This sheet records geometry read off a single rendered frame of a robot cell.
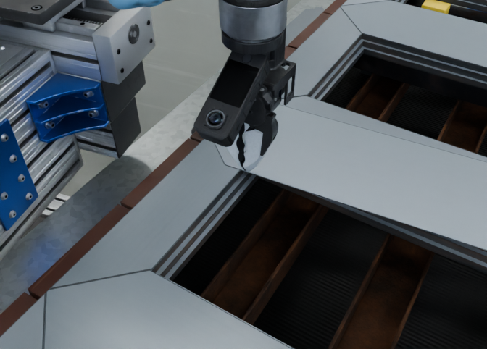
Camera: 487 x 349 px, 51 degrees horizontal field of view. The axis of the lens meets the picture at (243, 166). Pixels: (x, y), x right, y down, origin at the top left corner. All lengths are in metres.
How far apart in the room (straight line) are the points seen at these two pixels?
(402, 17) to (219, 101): 0.73
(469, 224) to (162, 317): 0.43
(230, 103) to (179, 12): 2.57
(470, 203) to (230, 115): 0.40
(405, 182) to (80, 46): 0.56
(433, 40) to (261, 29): 0.66
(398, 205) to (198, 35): 2.24
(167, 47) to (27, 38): 1.87
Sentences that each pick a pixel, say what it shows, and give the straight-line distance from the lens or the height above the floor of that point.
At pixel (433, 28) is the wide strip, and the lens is 1.22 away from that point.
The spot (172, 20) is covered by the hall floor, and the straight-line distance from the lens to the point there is 3.05.
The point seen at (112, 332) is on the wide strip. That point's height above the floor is 0.85.
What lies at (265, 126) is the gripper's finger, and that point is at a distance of 0.64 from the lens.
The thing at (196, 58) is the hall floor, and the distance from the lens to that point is 2.69.
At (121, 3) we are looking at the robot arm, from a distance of 0.50.
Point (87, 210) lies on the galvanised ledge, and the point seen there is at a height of 0.68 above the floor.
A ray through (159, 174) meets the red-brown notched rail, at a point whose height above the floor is 0.83.
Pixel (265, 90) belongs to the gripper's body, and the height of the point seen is 1.05.
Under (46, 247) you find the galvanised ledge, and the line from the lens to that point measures 0.97.
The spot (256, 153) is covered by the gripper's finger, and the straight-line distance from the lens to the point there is 0.67.
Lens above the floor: 1.40
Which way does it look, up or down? 43 degrees down
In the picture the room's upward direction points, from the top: straight up
